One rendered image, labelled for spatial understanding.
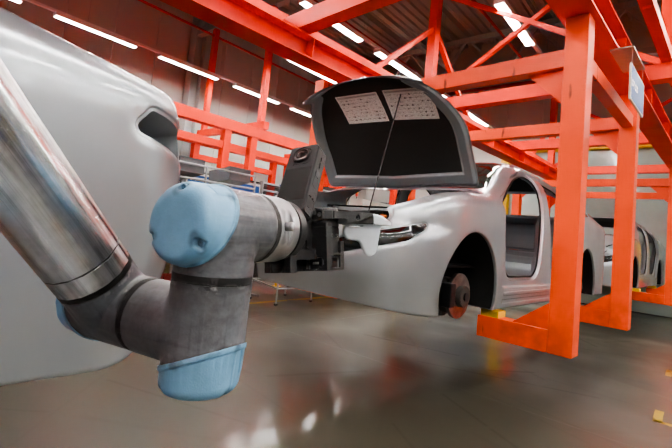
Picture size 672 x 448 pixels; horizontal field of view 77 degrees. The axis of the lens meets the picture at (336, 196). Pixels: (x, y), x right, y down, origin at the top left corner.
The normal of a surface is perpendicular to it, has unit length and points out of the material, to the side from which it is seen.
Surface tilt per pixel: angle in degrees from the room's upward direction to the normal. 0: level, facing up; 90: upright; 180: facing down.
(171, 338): 90
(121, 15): 90
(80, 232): 93
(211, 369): 93
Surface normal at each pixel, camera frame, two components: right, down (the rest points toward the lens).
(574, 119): -0.69, -0.13
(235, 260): 0.65, 0.00
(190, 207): -0.45, -0.11
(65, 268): 0.37, 0.45
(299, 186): -0.41, -0.58
